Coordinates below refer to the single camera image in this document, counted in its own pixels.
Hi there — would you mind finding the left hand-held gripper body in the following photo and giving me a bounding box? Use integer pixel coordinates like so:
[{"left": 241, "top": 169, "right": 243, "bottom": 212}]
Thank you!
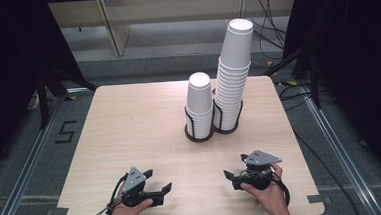
[{"left": 118, "top": 164, "right": 166, "bottom": 210}]

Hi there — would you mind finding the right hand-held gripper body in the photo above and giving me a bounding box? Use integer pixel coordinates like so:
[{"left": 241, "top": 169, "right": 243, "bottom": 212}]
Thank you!
[{"left": 230, "top": 148, "right": 285, "bottom": 193}]

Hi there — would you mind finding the black wire cup holder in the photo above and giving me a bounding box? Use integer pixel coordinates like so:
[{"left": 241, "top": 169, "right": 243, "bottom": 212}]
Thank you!
[{"left": 181, "top": 86, "right": 247, "bottom": 145}]

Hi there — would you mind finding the short stack of white cups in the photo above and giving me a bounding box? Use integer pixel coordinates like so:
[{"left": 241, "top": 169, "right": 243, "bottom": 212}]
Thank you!
[{"left": 182, "top": 70, "right": 216, "bottom": 141}]

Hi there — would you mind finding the tall stack of white cups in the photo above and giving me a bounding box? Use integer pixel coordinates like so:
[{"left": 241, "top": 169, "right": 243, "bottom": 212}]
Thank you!
[{"left": 206, "top": 17, "right": 260, "bottom": 133}]

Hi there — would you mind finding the person's right hand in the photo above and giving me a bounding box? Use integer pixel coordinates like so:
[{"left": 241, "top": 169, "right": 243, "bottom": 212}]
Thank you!
[{"left": 238, "top": 162, "right": 291, "bottom": 215}]

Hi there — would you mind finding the black metal stand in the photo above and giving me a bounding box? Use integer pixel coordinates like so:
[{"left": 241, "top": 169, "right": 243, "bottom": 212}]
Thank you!
[
  {"left": 261, "top": 41, "right": 324, "bottom": 113},
  {"left": 35, "top": 61, "right": 101, "bottom": 131}
]

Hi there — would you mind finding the black curtain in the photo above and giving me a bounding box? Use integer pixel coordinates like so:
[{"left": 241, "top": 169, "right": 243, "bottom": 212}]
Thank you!
[
  {"left": 278, "top": 0, "right": 381, "bottom": 210},
  {"left": 0, "top": 0, "right": 95, "bottom": 180}
]

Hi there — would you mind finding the beige upright board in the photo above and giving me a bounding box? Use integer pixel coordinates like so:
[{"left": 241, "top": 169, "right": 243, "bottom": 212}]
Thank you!
[{"left": 96, "top": 0, "right": 133, "bottom": 59}]

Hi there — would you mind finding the long beige panel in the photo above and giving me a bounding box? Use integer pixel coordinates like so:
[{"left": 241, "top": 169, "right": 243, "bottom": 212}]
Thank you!
[{"left": 47, "top": 0, "right": 300, "bottom": 31}]

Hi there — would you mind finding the left hand-held gripper black strap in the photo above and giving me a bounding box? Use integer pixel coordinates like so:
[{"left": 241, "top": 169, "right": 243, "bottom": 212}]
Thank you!
[{"left": 88, "top": 172, "right": 133, "bottom": 215}]

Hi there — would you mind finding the hand-held gripper black strap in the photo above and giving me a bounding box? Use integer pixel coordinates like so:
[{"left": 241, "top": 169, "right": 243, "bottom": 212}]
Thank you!
[
  {"left": 272, "top": 171, "right": 292, "bottom": 208},
  {"left": 88, "top": 172, "right": 133, "bottom": 215}
]

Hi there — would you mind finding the right hand-held gripper black strap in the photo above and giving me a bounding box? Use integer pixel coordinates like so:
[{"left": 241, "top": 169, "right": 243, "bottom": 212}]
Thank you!
[{"left": 272, "top": 171, "right": 292, "bottom": 208}]

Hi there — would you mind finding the black floor cable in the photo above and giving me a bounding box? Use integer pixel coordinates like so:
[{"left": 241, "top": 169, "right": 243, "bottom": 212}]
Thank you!
[{"left": 276, "top": 79, "right": 361, "bottom": 215}]

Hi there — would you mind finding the aluminium floor rail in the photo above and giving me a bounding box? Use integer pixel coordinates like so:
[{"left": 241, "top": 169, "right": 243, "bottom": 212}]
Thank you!
[
  {"left": 0, "top": 89, "right": 78, "bottom": 215},
  {"left": 296, "top": 77, "right": 381, "bottom": 215}
]

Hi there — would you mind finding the black cable bundle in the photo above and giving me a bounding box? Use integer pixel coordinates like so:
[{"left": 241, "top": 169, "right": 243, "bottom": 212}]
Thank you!
[{"left": 241, "top": 0, "right": 290, "bottom": 62}]

